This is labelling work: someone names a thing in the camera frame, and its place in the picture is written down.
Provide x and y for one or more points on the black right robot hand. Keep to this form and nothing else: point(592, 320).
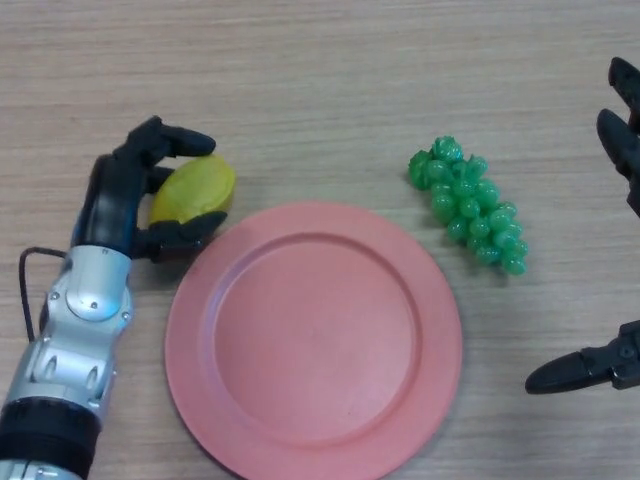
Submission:
point(622, 150)

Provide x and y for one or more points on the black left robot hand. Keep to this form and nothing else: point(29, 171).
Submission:
point(112, 200)

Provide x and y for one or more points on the yellow starfruit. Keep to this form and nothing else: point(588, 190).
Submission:
point(197, 190)

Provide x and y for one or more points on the pink round plate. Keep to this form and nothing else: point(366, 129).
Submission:
point(315, 340)

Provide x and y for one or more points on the green grape bunch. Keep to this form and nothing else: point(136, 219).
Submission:
point(470, 210)

